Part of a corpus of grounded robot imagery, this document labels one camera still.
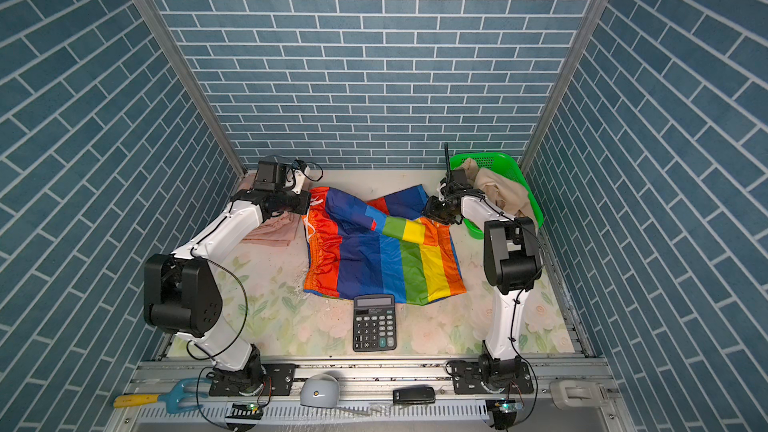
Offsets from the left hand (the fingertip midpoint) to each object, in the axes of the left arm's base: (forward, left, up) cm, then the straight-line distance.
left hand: (309, 196), depth 91 cm
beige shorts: (+1, -64, -1) cm, 64 cm away
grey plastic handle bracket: (-51, -70, -14) cm, 88 cm away
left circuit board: (-52, +11, -20) cm, 57 cm away
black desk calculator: (-34, -20, -14) cm, 42 cm away
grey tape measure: (-50, -9, -7) cm, 51 cm away
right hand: (+2, -37, -9) cm, 38 cm away
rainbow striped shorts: (-8, -21, -17) cm, 28 cm away
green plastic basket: (+23, -68, -8) cm, 72 cm away
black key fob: (-50, -31, -12) cm, 60 cm away
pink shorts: (-2, +14, -15) cm, 20 cm away
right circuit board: (-54, -52, -18) cm, 77 cm away
